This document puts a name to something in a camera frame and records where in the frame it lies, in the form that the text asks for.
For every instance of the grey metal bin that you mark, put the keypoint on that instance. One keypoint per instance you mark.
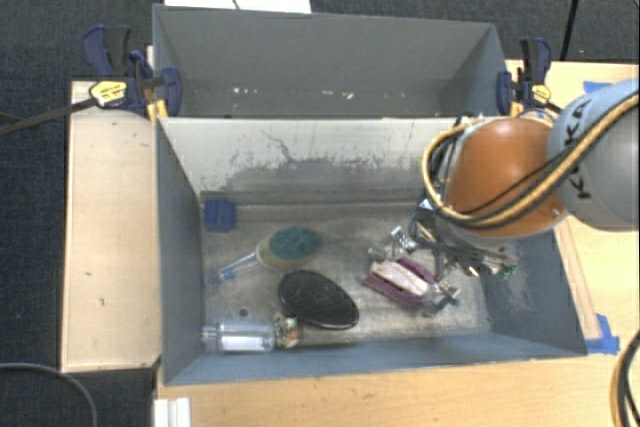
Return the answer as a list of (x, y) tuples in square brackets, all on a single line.
[(320, 75)]

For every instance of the pale wood board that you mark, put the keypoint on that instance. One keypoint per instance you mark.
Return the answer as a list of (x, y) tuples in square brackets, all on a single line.
[(110, 240)]

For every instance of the purple and white packet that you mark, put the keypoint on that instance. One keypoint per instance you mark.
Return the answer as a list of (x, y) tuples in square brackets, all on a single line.
[(397, 282)]

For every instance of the small blue block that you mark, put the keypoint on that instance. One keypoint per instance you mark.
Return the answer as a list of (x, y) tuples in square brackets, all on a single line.
[(219, 215)]

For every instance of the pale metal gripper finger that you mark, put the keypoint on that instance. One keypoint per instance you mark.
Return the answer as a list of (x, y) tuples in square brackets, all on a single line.
[(392, 242), (440, 296)]

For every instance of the clear glass jar patterned lid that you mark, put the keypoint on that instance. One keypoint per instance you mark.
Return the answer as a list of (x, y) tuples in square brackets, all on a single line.
[(240, 337)]

